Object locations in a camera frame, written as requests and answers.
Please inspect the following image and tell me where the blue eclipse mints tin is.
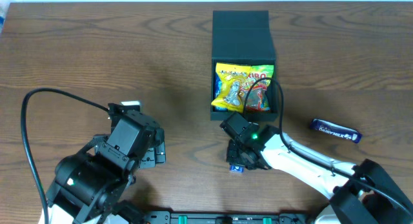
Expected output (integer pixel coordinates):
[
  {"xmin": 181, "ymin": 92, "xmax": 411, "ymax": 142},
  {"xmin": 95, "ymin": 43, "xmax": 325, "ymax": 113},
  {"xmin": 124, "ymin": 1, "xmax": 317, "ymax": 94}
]
[{"xmin": 229, "ymin": 165, "xmax": 244, "ymax": 174}]

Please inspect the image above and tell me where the haribo gummy bag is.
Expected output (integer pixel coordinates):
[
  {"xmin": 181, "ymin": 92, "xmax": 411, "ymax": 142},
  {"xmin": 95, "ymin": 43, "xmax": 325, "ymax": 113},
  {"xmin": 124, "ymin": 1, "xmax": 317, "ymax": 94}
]
[{"xmin": 239, "ymin": 65, "xmax": 274, "ymax": 112}]

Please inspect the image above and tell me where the yellow snack bag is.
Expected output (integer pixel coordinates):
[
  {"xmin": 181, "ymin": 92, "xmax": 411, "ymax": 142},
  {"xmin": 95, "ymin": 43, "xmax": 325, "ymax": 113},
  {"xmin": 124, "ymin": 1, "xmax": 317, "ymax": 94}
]
[{"xmin": 211, "ymin": 63, "xmax": 251, "ymax": 112}]

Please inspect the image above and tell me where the purple dairy milk chocolate bar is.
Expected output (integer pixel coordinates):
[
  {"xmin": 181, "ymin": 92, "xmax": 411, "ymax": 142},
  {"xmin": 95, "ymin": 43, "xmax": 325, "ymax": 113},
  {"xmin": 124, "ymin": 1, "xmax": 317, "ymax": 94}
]
[{"xmin": 310, "ymin": 119, "xmax": 363, "ymax": 143}]

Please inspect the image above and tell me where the blue oreo pack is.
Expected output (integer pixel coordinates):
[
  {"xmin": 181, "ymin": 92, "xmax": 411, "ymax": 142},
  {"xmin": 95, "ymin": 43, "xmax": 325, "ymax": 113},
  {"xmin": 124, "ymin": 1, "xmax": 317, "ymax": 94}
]
[{"xmin": 213, "ymin": 74, "xmax": 227, "ymax": 112}]

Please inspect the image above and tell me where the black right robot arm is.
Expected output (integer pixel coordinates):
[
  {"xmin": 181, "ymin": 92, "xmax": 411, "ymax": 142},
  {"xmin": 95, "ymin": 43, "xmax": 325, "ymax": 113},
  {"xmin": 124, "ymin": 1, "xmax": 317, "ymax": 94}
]
[{"xmin": 220, "ymin": 112, "xmax": 412, "ymax": 223}]

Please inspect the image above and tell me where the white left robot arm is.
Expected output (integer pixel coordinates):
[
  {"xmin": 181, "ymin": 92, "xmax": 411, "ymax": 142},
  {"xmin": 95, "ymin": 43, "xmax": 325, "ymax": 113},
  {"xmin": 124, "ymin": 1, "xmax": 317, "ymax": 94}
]
[{"xmin": 39, "ymin": 101, "xmax": 166, "ymax": 223}]

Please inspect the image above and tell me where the black gift box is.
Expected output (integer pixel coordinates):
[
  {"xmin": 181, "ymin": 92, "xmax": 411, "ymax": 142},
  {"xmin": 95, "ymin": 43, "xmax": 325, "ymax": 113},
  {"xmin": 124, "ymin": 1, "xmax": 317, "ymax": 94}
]
[{"xmin": 210, "ymin": 10, "xmax": 278, "ymax": 122}]

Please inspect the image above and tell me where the black mounting rail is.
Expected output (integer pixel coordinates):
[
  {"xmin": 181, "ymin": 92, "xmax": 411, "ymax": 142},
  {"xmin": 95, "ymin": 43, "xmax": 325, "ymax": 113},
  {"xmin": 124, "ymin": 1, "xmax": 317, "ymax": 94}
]
[{"xmin": 109, "ymin": 201, "xmax": 310, "ymax": 224}]

